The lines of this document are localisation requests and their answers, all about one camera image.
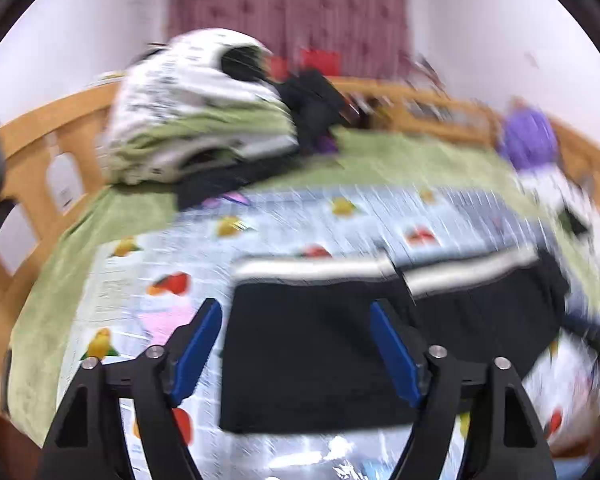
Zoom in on black clothes pile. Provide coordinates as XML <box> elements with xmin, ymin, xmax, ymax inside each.
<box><xmin>175</xmin><ymin>68</ymin><xmax>355</xmax><ymax>211</ymax></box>

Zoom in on white dotted pillow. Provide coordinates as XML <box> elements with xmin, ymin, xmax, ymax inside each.
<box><xmin>516</xmin><ymin>165</ymin><xmax>600</xmax><ymax>274</ymax></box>

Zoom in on black pants with white stripe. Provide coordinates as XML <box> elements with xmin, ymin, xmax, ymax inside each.
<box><xmin>219</xmin><ymin>245</ymin><xmax>570</xmax><ymax>434</ymax></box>

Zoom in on folded white green quilt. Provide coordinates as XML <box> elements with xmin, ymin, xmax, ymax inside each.
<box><xmin>99</xmin><ymin>28</ymin><xmax>288</xmax><ymax>185</ymax></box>

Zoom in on maroon patterned curtain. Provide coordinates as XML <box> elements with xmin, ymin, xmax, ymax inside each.
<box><xmin>168</xmin><ymin>0</ymin><xmax>412</xmax><ymax>79</ymax></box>

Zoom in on green fleece blanket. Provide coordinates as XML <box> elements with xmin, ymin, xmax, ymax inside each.
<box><xmin>4</xmin><ymin>129</ymin><xmax>600</xmax><ymax>446</ymax></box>

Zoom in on wooden bed frame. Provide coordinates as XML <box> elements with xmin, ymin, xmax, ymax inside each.
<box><xmin>0</xmin><ymin>77</ymin><xmax>600</xmax><ymax>421</ymax></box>

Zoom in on fruit print bed sheet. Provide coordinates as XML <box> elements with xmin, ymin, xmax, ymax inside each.
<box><xmin>38</xmin><ymin>186</ymin><xmax>600</xmax><ymax>479</ymax></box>

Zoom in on red chair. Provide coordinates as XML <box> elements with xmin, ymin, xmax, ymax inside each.
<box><xmin>268</xmin><ymin>49</ymin><xmax>340</xmax><ymax>81</ymax></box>

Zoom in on purple plush toy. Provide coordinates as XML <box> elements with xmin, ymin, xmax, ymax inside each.
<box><xmin>498</xmin><ymin>106</ymin><xmax>558</xmax><ymax>171</ymax></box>

